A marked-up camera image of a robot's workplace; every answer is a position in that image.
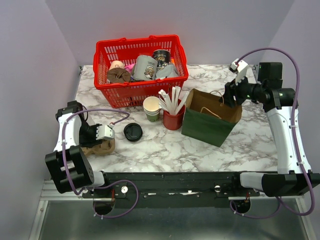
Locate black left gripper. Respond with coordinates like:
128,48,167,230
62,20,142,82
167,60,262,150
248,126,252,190
78,121,104,149

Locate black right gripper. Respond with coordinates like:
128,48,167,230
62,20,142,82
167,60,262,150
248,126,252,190
218,71,265,108

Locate brown cardboard cup carrier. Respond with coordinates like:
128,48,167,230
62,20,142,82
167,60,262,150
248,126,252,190
81,139,116,157

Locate brown paper bag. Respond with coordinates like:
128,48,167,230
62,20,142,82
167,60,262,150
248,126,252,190
181,88,243,147

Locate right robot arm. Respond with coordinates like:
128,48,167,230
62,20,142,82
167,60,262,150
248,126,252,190
220,59,320,197

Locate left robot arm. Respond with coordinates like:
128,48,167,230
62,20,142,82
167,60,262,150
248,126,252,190
45,100,111,198

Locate stack of black cup lids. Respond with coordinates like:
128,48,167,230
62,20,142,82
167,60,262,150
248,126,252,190
123,123,143,142

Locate white wrapped straws bundle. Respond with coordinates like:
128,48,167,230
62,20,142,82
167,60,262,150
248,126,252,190
158,86,188,116

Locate red straw holder cup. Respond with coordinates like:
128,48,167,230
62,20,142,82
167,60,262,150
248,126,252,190
163,105,186,131

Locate brown crumpled cloth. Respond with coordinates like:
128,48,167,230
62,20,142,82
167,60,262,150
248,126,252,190
107,67,131,84

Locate grey cloth in basket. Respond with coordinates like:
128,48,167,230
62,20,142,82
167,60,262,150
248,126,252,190
155,64,179,80

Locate stack of green paper cups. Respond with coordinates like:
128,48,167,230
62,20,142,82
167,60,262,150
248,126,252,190
143,96,161,122

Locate red plastic shopping basket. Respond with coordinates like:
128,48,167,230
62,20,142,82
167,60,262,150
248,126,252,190
93,34,189,108

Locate beige cup in basket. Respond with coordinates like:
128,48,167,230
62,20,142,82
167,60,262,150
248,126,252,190
109,60,125,70

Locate black printed can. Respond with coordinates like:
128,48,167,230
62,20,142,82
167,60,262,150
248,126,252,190
152,49,171,71

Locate grey printed cup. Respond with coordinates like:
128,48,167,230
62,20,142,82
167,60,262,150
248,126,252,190
133,55,158,81

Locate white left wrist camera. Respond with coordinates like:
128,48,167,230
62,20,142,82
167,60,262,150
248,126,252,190
95,125,115,140

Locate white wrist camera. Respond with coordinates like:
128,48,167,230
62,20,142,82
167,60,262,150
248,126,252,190
229,58,249,85
95,125,115,140

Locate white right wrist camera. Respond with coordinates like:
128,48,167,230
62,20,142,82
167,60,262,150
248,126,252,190
229,58,249,85

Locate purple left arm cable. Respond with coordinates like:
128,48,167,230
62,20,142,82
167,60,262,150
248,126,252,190
61,108,140,219

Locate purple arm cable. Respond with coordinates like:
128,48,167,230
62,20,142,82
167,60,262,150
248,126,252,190
61,108,140,219
229,47,316,220

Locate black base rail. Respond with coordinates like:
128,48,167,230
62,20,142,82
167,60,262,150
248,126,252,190
83,172,260,209

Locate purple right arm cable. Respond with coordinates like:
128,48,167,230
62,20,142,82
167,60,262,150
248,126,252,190
229,47,316,220

